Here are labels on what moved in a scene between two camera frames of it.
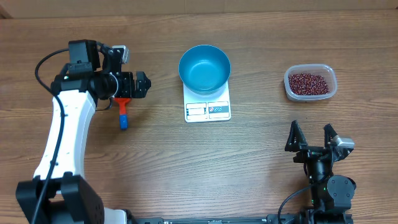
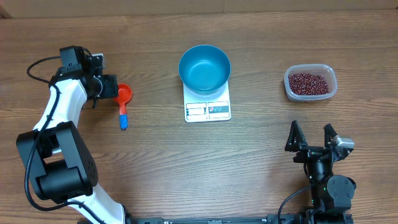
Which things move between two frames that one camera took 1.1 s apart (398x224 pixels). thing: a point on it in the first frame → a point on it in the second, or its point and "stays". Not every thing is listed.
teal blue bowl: x=204 y=69 stays
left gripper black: x=129 y=91 → x=111 y=86
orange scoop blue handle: x=123 y=116 stays
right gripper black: x=308 y=152 stays
